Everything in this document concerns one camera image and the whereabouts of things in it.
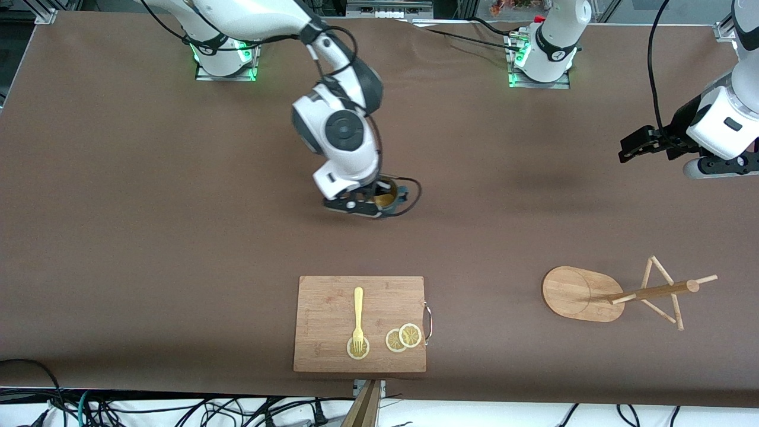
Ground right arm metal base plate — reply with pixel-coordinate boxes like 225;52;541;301
196;44;260;82

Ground bamboo cutting board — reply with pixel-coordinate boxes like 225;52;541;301
294;276;428;374

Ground orange flowers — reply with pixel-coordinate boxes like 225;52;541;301
489;0;543;17

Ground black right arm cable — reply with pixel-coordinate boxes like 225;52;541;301
135;0;423;219

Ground wooden cup rack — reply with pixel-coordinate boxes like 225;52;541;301
541;256;719;332

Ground wooden stand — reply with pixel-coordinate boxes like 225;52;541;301
340;380;381;427

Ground teal cup with yellow inside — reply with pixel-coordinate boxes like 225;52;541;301
374;181;411;215

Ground grey power strip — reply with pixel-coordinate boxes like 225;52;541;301
347;0;433;18

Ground black table cable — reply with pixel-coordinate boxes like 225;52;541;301
413;23;525;53
471;17;519;37

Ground yellow plastic fork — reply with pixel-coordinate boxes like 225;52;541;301
352;287;365;353

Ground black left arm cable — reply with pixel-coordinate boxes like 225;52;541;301
648;0;683;146

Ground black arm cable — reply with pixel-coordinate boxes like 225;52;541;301
648;0;683;146
135;0;423;219

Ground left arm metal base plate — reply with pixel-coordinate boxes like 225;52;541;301
508;33;571;90

